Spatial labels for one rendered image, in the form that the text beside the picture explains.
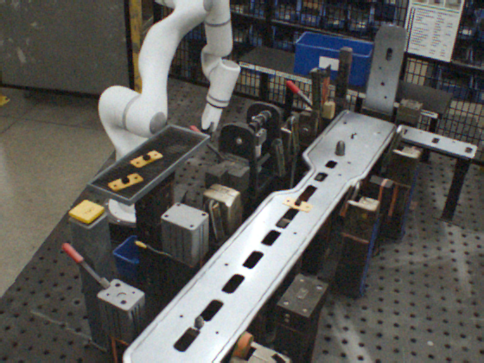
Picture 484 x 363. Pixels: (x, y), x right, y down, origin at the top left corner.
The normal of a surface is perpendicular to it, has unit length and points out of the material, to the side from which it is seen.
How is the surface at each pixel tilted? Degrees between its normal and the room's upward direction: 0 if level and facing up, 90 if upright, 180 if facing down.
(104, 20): 92
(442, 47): 90
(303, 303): 0
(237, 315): 0
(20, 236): 0
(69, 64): 95
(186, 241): 90
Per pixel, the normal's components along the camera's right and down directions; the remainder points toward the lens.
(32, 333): 0.04, -0.83
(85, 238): -0.48, 0.48
